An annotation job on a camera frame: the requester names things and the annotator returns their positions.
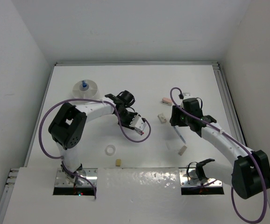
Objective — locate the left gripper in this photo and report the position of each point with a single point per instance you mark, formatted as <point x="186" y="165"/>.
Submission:
<point x="127" y="124"/>

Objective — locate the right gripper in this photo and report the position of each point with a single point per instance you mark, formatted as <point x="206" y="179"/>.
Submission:
<point x="174" y="120"/>

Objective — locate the clear tape roll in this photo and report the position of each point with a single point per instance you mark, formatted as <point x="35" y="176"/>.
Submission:
<point x="110" y="150"/>

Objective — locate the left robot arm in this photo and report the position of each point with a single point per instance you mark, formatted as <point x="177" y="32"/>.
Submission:
<point x="67" y="126"/>

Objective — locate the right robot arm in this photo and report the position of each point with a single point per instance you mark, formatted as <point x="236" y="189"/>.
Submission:
<point x="250" y="169"/>

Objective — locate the blue ballpoint pen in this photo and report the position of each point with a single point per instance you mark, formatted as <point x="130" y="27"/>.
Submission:
<point x="179" y="134"/>

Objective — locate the staples box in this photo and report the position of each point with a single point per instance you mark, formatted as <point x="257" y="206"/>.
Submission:
<point x="162" y="118"/>

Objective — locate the beige eraser block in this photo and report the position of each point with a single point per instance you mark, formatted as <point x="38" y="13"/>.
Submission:
<point x="182" y="150"/>

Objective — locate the small yellow eraser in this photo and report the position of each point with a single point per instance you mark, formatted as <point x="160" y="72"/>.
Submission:
<point x="118" y="162"/>

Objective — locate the white round divided container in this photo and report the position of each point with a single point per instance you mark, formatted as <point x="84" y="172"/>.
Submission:
<point x="91" y="93"/>

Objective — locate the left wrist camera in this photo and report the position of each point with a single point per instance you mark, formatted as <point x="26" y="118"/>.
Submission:
<point x="138" y="123"/>

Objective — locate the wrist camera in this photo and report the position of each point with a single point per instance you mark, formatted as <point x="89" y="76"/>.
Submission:
<point x="138" y="123"/>
<point x="184" y="95"/>

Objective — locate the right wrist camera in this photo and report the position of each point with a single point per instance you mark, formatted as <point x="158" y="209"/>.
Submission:
<point x="184" y="95"/>

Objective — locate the left base plate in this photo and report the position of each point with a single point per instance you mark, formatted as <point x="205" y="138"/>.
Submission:
<point x="63" y="180"/>

